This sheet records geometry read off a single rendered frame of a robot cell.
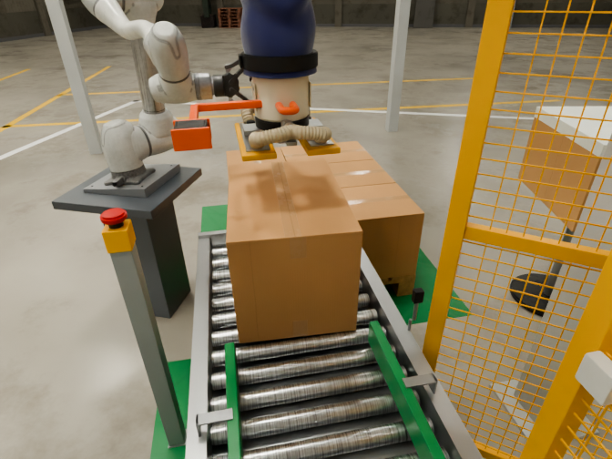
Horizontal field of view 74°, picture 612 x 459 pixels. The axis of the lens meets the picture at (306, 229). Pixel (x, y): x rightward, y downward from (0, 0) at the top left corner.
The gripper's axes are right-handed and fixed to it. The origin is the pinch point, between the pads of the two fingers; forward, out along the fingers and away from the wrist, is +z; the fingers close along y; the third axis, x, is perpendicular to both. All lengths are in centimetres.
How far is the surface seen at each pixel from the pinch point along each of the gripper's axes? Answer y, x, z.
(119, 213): 23, 47, -49
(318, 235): 32, 55, 5
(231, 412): 62, 86, -25
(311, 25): -20.7, 32.8, 8.1
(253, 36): -18.5, 33.4, -7.8
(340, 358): 72, 67, 10
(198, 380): 68, 70, -34
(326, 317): 64, 56, 8
